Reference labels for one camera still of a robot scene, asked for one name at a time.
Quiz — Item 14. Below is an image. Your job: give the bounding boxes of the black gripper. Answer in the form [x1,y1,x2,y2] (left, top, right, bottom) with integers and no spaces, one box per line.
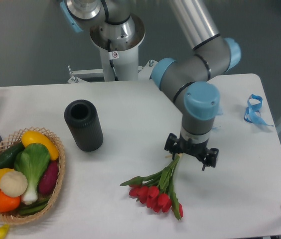
[164,133,219,171]

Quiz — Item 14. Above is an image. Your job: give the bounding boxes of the red tulip bouquet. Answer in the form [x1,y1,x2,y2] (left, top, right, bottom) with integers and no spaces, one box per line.
[120,154,184,220]

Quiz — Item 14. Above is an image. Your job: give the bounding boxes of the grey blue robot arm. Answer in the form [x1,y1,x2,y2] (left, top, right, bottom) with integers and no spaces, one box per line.
[60,0,241,167]

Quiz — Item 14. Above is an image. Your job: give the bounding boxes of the small pale blue cap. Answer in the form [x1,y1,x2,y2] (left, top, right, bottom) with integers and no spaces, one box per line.
[217,106,224,116]

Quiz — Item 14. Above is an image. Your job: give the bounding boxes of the black ribbed vase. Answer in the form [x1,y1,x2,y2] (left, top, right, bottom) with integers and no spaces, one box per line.
[64,100,103,152]

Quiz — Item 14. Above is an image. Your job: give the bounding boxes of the purple sweet potato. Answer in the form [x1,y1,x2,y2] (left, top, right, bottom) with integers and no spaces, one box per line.
[38,161,58,195]

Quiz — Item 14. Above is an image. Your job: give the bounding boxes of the green bok choy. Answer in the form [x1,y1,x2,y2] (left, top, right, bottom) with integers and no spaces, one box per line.
[14,143,50,205]

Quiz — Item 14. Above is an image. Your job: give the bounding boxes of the green bean pods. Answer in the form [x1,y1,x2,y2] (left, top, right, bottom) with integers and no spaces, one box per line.
[17,198,49,216]

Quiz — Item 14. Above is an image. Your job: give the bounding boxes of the white garlic bulb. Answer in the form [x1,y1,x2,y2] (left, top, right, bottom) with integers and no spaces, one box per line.
[0,171,28,198]

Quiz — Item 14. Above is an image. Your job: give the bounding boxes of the dark green cucumber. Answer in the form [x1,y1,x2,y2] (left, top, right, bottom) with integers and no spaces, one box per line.
[0,141,24,169]

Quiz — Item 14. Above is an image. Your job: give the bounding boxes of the orange fruit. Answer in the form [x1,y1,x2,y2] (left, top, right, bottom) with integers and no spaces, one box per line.
[0,191,21,213]

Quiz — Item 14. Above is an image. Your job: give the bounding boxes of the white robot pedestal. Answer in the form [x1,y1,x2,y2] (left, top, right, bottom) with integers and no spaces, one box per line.
[68,13,157,83]

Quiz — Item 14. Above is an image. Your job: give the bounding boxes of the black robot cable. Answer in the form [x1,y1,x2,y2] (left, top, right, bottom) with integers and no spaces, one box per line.
[106,39,119,82]

